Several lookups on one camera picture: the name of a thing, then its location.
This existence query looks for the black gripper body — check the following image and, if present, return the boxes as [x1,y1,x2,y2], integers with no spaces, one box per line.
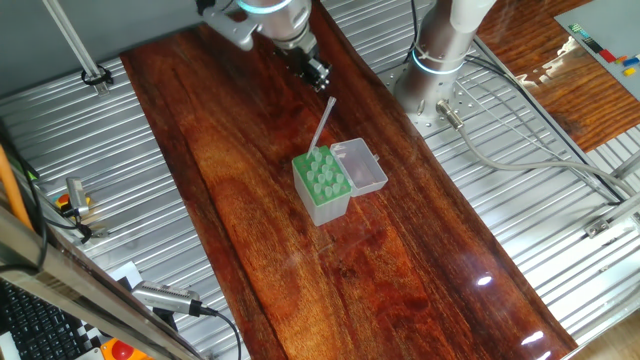
[284,44,321,79]

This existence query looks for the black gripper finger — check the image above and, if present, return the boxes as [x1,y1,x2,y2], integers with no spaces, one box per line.
[310,57,333,94]
[299,63,321,87]

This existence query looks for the translucent tip box green rack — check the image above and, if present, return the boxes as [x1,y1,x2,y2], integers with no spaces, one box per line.
[291,144,353,228]

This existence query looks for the clear hinged box lid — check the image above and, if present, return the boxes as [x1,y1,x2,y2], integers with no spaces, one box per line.
[329,137,390,198]

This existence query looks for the glossy wood grain board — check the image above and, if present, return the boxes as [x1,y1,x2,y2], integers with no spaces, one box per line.
[474,0,640,154]
[119,0,579,360]

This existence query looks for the slanted aluminium pole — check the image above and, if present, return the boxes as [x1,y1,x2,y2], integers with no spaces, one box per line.
[41,0,110,97]

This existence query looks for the silver metal clamp device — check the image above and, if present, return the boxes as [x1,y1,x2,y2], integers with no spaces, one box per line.
[65,176,92,217]

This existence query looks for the black white calibration sheet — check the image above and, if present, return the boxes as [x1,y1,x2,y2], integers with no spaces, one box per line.
[73,259,146,354]

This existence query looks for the grey mat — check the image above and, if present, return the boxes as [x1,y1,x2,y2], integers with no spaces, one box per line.
[553,0,640,102]

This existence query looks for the orange pole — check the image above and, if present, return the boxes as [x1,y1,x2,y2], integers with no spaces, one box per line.
[0,144,35,232]

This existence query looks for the orange emergency stop box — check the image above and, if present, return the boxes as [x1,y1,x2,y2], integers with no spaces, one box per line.
[98,337,155,360]

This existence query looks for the black keyboard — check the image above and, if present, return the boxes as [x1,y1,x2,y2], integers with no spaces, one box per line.
[0,279,104,360]

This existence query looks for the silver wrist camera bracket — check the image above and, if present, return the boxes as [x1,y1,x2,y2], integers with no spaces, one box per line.
[202,7,257,53]

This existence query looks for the black hanging cable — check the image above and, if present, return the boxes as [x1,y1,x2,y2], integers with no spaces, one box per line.
[405,0,422,66]

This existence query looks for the grey cable metal connector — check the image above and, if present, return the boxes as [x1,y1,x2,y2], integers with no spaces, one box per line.
[434,98,640,199]

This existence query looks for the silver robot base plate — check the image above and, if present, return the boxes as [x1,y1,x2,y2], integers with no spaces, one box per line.
[378,59,504,140]

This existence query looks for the black ring clamp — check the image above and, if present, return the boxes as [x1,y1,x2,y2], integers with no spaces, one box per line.
[80,63,115,87]

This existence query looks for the silver ribbed exterior camera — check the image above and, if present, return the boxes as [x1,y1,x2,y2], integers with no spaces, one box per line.
[130,279,205,318]

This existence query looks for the thin black cable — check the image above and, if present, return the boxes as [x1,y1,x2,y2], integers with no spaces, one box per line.
[59,207,109,246]

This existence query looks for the black exterior camera cable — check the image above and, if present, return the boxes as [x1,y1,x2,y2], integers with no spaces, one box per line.
[199,305,244,360]

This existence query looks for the thick black cable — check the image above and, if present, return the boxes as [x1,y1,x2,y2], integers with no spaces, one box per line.
[0,117,50,274]

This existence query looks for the silver corner bracket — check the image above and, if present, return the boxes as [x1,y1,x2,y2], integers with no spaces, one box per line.
[583,215,612,239]

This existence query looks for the stainless steel frame bar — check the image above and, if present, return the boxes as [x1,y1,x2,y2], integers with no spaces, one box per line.
[0,204,204,360]

